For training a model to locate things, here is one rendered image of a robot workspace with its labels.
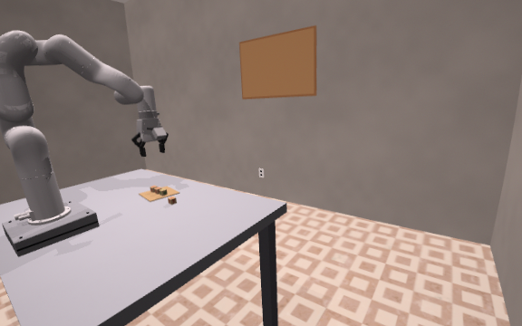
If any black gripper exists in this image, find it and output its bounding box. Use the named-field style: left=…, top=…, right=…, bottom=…
left=131, top=117, right=169, bottom=157

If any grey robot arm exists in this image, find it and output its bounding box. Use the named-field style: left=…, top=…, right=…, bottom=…
left=0, top=31, right=160, bottom=225

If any tan flat mat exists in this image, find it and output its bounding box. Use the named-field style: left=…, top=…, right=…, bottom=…
left=139, top=187, right=179, bottom=202

